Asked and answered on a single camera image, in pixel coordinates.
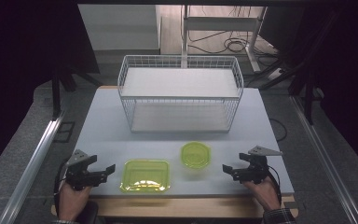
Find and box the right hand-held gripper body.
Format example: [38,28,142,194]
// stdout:
[240,146,284,185]

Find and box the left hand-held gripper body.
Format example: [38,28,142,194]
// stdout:
[64,148,107,191]

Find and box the green rectangular plastic container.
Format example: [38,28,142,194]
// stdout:
[119,159,172,193]

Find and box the green round plastic bowl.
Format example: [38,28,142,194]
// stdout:
[180,141,212,170]

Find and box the white wire rack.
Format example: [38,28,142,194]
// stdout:
[117,54,245,134]

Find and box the person's left hand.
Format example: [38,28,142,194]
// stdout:
[57,181,92,223]

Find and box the person's right hand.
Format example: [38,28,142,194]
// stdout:
[241,176,282,213]

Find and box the person's left plaid sleeve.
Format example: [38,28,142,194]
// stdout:
[51,218,79,224]

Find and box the person's plaid sleeve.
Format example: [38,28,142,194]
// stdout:
[262,206,296,224]
[51,218,79,224]

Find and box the person's right plaid sleeve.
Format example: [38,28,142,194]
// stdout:
[262,206,296,224]

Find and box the black stand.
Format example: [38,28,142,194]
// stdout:
[50,65,104,123]
[256,57,324,126]

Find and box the white power strip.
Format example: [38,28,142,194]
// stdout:
[266,67,286,82]

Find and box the white cabinet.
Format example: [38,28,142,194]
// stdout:
[76,3,162,52]

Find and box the left hand-held gripper cable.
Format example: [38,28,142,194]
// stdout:
[52,156,72,213]

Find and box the hand-held gripper cable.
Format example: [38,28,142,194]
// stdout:
[267,165,283,207]
[52,156,72,213]

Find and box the right hand-held gripper cable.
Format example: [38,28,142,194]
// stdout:
[267,165,283,207]

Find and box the aluminium rail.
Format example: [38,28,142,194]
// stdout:
[0,111,67,224]
[288,94,358,224]

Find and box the black floor cable loop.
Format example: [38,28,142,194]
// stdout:
[268,118,289,143]

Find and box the tangle of black floor cables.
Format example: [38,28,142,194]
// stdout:
[187,5,282,59]

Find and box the white desk frame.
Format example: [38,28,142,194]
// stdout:
[181,4,269,75]

